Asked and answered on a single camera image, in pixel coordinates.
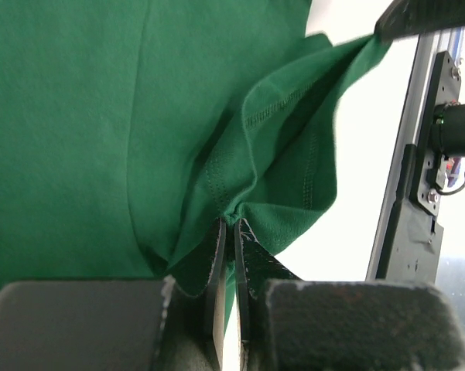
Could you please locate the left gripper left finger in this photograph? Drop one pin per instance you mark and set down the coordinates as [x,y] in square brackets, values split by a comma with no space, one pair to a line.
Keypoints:
[176,323]

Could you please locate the aluminium rail beam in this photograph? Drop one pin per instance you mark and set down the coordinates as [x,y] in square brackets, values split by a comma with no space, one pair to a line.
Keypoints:
[409,103]

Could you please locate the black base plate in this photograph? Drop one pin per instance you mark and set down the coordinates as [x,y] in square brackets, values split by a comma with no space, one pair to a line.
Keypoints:
[413,238]

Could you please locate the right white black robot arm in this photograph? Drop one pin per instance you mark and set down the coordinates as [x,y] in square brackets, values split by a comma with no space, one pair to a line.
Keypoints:
[449,137]

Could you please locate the green t shirt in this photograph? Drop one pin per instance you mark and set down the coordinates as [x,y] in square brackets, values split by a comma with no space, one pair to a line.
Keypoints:
[128,127]

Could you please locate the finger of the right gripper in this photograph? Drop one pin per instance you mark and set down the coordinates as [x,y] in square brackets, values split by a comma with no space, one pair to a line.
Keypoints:
[405,18]

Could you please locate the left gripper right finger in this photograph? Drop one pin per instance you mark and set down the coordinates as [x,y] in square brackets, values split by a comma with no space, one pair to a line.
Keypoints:
[290,324]

